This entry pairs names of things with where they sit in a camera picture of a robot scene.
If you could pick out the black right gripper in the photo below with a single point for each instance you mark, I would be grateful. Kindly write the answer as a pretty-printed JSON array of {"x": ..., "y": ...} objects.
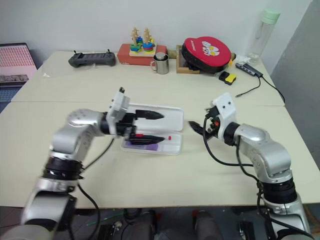
[{"x": 213, "y": 122}]

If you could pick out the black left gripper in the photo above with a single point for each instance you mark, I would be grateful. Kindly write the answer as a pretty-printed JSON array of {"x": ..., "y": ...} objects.
[{"x": 126, "y": 120}]

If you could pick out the red marker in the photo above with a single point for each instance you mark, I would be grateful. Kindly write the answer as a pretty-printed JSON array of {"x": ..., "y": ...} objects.
[{"x": 170, "y": 137}]

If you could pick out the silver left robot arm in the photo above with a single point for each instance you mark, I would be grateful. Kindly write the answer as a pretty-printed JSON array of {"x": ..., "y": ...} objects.
[{"x": 75, "y": 140}]

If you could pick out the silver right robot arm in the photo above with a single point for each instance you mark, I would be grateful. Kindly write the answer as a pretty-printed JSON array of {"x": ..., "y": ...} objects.
[{"x": 265, "y": 147}]

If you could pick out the purple marker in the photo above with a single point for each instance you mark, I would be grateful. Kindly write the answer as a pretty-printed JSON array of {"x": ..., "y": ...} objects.
[{"x": 150, "y": 147}]

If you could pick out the white plastic pencil case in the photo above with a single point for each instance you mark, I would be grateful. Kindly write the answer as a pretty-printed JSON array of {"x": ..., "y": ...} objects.
[{"x": 172, "y": 120}]

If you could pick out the yellow and black small device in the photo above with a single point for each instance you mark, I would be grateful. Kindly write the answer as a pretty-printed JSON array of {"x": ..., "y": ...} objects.
[{"x": 229, "y": 78}]

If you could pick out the stainless steel mug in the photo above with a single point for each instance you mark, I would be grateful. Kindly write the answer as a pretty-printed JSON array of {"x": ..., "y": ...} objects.
[{"x": 162, "y": 66}]

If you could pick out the red cardboard box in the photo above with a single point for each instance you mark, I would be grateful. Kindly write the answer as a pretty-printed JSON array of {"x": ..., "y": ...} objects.
[{"x": 123, "y": 56}]

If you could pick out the grey usb hub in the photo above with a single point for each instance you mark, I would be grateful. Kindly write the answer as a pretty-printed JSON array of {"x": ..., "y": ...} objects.
[{"x": 250, "y": 68}]

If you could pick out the red and black round pad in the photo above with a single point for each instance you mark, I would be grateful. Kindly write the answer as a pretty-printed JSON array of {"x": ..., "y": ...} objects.
[{"x": 210, "y": 50}]

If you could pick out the black handheld remote controller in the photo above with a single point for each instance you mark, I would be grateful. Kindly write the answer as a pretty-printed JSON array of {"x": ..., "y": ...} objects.
[{"x": 92, "y": 59}]

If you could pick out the dark rounded shape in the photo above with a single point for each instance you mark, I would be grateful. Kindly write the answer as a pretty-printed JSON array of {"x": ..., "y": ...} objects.
[
  {"x": 150, "y": 225},
  {"x": 207, "y": 225}
]

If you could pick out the clear bottle with green lid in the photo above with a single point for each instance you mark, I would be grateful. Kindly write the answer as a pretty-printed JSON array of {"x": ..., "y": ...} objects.
[{"x": 265, "y": 35}]

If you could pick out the pink screen monitor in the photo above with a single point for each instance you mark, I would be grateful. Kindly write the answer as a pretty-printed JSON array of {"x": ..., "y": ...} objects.
[{"x": 15, "y": 62}]

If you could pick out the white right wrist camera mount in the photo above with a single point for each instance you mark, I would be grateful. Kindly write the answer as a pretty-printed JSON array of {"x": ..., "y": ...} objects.
[{"x": 226, "y": 110}]

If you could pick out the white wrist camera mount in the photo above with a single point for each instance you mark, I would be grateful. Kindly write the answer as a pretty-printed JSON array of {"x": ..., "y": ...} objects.
[
  {"x": 120, "y": 107},
  {"x": 226, "y": 110}
]

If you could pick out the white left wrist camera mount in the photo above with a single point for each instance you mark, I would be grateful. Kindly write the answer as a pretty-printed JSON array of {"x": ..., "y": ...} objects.
[{"x": 120, "y": 107}]

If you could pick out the wooden frame box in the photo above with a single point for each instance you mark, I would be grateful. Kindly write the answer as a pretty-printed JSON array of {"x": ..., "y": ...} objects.
[{"x": 181, "y": 66}]

